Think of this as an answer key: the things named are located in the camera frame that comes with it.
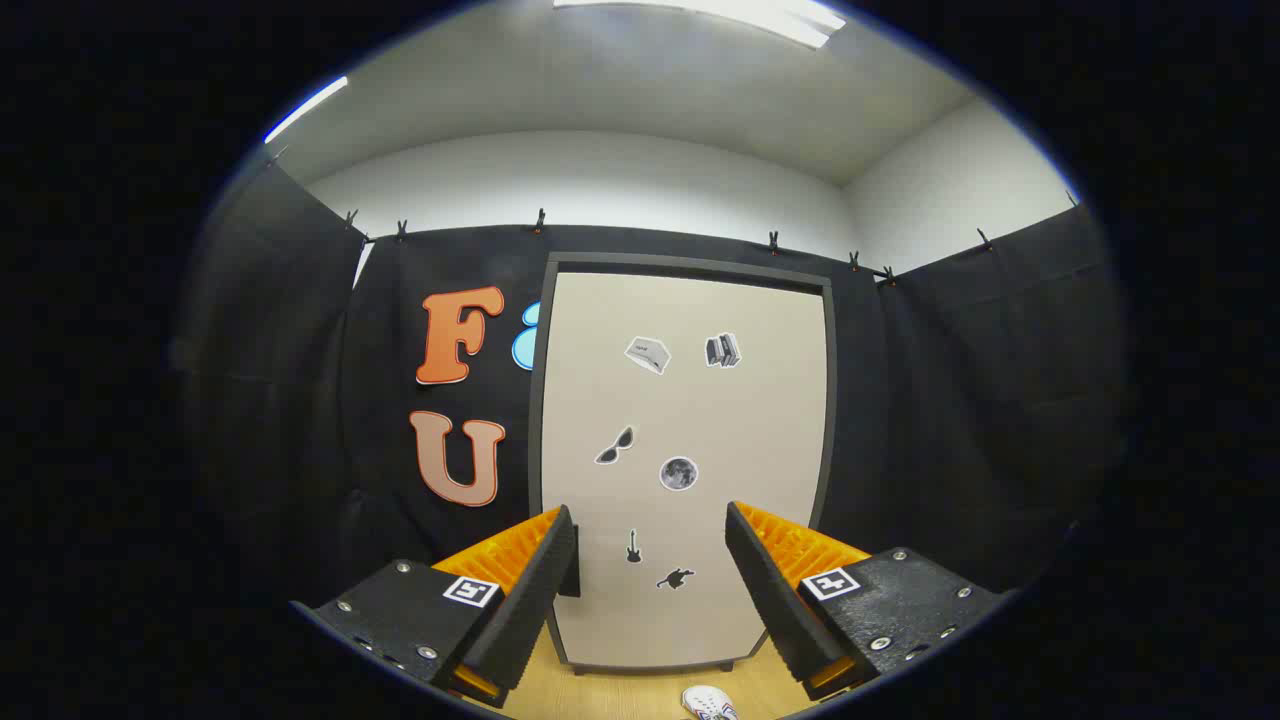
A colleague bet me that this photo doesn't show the white canvas shoe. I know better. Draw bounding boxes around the white canvas shoe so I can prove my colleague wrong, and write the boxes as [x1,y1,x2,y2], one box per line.
[682,685,741,720]

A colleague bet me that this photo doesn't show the long ceiling light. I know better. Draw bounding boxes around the long ceiling light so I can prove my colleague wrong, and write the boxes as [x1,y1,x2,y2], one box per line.
[553,0,847,51]
[263,75,349,144]

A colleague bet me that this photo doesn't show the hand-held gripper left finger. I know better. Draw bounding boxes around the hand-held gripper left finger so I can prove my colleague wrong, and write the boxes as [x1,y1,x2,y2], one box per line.
[290,505,579,709]

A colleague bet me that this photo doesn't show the black backdrop cloth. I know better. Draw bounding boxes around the black backdrop cloth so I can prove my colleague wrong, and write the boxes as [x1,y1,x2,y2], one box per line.
[175,150,1136,611]

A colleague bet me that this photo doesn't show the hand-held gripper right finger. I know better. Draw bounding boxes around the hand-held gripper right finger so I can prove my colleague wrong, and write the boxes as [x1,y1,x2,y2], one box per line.
[725,500,1006,701]

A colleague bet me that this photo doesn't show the row of black clips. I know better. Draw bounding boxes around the row of black clips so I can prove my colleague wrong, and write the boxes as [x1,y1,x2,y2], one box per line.
[345,208,996,286]

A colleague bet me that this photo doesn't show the grey shoe cabinet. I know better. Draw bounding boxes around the grey shoe cabinet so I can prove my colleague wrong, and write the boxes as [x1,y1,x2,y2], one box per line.
[527,252,839,673]

